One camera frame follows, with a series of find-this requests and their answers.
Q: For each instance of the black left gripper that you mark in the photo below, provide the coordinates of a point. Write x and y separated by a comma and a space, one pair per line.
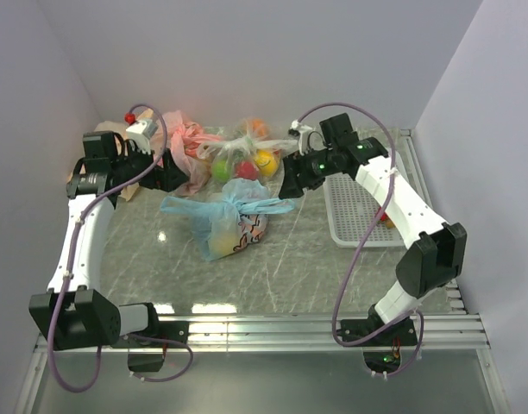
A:
167, 178

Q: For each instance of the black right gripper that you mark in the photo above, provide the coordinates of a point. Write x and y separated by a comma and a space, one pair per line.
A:
292, 185

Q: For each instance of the light blue plastic bag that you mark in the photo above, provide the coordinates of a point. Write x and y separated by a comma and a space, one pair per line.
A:
235, 218

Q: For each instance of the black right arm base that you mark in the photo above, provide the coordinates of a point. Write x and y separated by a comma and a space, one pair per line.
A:
386, 352

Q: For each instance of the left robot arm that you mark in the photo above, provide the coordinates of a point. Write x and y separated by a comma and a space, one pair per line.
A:
73, 313

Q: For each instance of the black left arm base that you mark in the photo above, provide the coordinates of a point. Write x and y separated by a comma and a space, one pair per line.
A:
164, 356

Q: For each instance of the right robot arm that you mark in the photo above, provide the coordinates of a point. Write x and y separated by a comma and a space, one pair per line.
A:
434, 248

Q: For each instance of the yellow smiley fruit in bag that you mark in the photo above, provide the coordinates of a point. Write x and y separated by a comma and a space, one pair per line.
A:
267, 163

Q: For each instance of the pink plastic bag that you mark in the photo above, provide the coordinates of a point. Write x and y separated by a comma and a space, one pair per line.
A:
184, 136

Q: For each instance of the beige plastic bag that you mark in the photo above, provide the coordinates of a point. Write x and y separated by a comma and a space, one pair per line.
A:
110, 159

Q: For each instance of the clear plastic bag with fruits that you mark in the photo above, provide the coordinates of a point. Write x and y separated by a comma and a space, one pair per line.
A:
242, 141

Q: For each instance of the red fake fruit in bag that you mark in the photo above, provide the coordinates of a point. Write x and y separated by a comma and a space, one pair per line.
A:
246, 170

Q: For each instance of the green fake fruit in bag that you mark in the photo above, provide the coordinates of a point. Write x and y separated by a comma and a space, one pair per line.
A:
220, 170

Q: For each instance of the white plastic basket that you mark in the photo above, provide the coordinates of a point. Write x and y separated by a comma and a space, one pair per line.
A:
350, 209

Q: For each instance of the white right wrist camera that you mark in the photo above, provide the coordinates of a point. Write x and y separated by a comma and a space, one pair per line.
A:
302, 133

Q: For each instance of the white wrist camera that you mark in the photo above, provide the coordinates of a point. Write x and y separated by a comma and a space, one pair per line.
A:
140, 131
302, 133

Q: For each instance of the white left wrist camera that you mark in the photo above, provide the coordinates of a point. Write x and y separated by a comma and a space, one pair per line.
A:
140, 131

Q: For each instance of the aluminium mounting rail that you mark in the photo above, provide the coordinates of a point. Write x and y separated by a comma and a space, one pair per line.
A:
307, 332

